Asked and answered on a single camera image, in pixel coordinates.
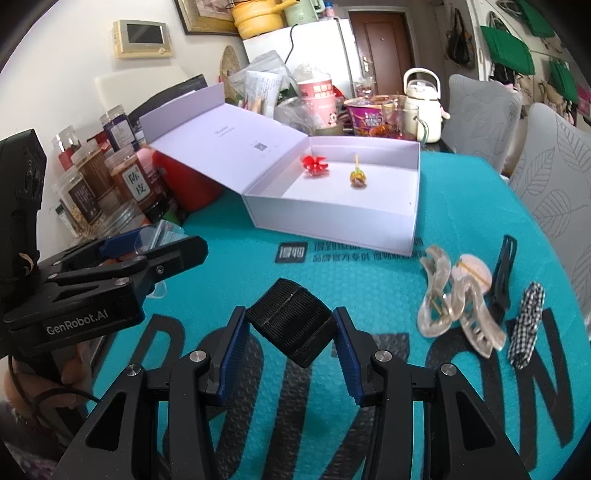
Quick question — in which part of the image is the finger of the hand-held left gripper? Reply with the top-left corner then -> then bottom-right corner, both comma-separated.
37,231 -> 148,273
46,236 -> 209,301

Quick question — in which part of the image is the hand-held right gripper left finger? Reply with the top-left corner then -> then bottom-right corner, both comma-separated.
51,305 -> 247,480

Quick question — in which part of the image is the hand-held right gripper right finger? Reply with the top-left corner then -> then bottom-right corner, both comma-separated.
332,307 -> 532,480

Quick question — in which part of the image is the black ribbed hair band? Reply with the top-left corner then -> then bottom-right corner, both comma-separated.
245,278 -> 334,368

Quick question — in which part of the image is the wavy translucent hair claw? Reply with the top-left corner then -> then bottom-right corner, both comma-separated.
417,244 -> 455,334

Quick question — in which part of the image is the large translucent hair claw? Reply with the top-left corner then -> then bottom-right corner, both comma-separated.
441,277 -> 507,359

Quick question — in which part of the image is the white cardboard box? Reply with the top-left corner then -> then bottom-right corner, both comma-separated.
139,82 -> 422,257

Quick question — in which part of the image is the white round disc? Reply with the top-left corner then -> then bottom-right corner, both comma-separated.
451,264 -> 494,291

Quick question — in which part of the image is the red hair clip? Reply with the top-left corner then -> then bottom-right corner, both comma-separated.
300,154 -> 329,178

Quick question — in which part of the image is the black hair clip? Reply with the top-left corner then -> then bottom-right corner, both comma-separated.
489,234 -> 517,311

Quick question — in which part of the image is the yellow lollipop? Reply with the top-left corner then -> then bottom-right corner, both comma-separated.
348,154 -> 370,188

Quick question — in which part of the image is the checkered fabric hair clip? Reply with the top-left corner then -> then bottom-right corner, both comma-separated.
507,281 -> 546,370

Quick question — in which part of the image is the person's left hand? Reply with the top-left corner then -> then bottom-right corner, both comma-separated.
9,344 -> 99,402

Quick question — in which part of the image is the clear glass jar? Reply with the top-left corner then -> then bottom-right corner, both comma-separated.
99,198 -> 155,232

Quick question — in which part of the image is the black label jar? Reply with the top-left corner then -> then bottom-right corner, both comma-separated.
52,178 -> 106,238

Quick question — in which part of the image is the white label jar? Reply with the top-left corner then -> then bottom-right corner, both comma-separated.
108,154 -> 161,210

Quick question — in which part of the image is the red container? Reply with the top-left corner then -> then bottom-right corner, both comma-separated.
150,147 -> 225,213

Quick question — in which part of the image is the teal bubble mailer mat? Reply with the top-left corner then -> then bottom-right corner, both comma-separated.
92,150 -> 591,480

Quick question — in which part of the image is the brown content jar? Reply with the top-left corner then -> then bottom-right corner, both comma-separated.
71,143 -> 114,185

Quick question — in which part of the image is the red content jar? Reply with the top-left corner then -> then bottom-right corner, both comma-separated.
56,124 -> 85,169

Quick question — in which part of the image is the blue label jar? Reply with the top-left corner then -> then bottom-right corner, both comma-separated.
100,105 -> 140,151

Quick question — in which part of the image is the white board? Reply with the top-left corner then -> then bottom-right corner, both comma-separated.
95,65 -> 188,121

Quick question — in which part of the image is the black folder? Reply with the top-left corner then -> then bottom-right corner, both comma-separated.
131,75 -> 208,116

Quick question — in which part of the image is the woven fan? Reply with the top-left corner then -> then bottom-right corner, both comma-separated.
219,46 -> 245,85

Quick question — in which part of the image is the clear plastic bag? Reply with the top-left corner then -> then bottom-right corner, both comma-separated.
228,51 -> 296,116

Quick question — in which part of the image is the pink paper cup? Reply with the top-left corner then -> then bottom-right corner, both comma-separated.
297,78 -> 340,131

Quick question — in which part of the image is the purple instant noodle bowl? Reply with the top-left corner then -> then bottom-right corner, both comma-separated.
344,96 -> 393,139

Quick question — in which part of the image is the glass mug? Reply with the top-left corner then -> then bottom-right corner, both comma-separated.
381,99 -> 426,141

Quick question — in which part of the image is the framed picture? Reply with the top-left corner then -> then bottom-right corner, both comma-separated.
174,0 -> 241,37

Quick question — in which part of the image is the yellow pot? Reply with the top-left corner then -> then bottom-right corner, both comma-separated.
230,0 -> 286,40

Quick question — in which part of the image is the white refrigerator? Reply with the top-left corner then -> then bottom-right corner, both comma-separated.
242,18 -> 358,95

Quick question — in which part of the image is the white kettle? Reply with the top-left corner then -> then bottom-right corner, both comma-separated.
403,68 -> 445,144

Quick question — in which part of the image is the grey leaf-pattern chair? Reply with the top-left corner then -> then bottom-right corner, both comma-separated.
445,74 -> 523,172
508,102 -> 591,324

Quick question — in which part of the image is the green electric kettle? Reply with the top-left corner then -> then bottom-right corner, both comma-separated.
283,0 -> 325,26

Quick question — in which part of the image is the brown door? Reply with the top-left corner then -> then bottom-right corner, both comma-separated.
347,11 -> 416,88

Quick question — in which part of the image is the black hanging bag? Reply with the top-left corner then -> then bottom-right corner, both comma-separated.
445,8 -> 477,70

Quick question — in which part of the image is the green tote bag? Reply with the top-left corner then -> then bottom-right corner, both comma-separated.
549,60 -> 580,104
517,0 -> 555,38
480,25 -> 536,75

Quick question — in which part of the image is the wall intercom panel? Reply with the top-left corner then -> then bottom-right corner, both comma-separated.
113,19 -> 174,59

